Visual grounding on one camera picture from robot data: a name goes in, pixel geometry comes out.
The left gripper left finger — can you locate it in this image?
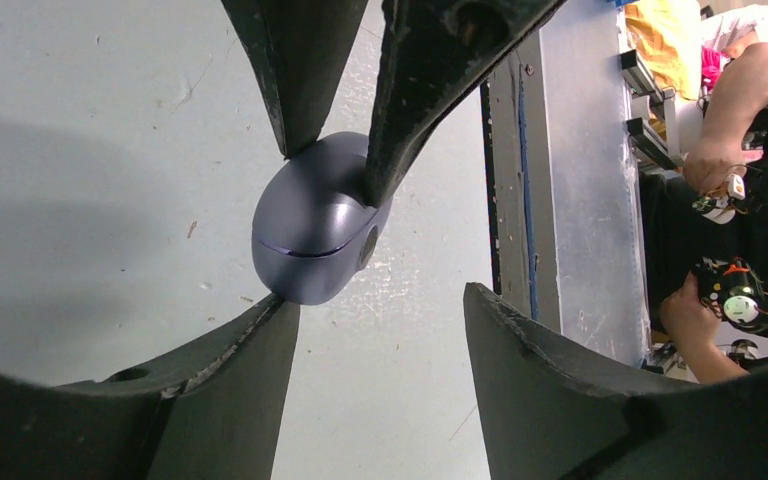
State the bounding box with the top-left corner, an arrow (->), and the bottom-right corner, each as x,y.
0,295 -> 300,479

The leader controller device lower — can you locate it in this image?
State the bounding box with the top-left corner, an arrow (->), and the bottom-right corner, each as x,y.
691,257 -> 768,333

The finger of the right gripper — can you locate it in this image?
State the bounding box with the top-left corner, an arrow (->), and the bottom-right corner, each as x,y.
222,0 -> 367,158
365,0 -> 563,206

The operator left forearm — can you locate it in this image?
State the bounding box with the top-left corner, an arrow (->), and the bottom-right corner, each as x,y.
694,43 -> 768,156

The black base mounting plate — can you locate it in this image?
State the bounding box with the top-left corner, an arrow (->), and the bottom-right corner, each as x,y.
479,81 -> 502,296

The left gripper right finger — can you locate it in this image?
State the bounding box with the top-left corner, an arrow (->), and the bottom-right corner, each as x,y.
463,283 -> 768,479

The operator right hand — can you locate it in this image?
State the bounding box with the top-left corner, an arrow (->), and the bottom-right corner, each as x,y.
659,272 -> 721,359

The operator left hand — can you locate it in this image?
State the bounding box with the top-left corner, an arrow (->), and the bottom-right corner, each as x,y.
682,139 -> 747,194

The leader controller device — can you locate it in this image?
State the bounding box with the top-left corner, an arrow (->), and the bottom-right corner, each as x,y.
692,153 -> 768,224
691,257 -> 768,333

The leader controller device upper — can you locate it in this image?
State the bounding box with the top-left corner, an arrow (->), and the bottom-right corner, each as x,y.
692,153 -> 768,224

